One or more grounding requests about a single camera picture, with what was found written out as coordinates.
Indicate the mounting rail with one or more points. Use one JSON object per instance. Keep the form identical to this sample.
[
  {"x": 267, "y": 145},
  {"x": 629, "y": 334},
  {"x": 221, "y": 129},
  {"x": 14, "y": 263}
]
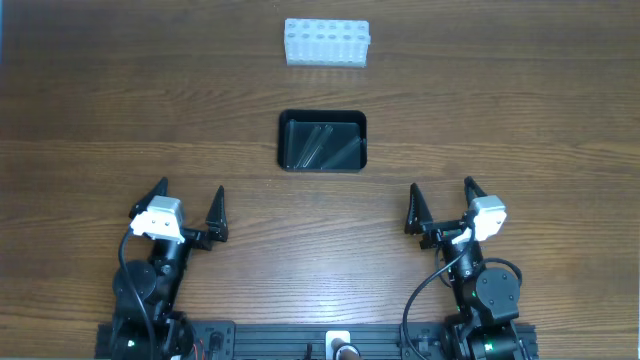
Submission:
[{"x": 280, "y": 342}]

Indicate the black tray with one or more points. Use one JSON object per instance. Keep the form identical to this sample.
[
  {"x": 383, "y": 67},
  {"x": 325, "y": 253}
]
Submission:
[{"x": 300, "y": 114}]

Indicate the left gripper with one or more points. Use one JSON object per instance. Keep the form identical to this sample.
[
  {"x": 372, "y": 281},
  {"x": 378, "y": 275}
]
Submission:
[{"x": 197, "y": 239}]

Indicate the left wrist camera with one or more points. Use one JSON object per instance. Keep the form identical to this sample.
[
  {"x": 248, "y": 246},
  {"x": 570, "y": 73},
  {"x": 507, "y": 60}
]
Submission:
[{"x": 160, "y": 220}]

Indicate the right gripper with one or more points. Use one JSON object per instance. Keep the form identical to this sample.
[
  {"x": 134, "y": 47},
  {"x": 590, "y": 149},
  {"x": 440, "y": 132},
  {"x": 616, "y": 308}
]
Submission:
[{"x": 445, "y": 232}]

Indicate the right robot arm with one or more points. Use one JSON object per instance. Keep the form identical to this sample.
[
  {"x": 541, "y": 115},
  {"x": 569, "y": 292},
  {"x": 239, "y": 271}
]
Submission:
[{"x": 492, "y": 290}]

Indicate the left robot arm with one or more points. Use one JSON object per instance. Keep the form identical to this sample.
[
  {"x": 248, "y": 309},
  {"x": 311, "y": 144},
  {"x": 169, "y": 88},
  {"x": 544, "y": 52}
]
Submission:
[{"x": 140, "y": 285}]

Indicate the white test tube rack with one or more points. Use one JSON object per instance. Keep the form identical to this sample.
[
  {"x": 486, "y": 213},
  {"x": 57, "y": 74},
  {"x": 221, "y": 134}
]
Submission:
[{"x": 325, "y": 52}]

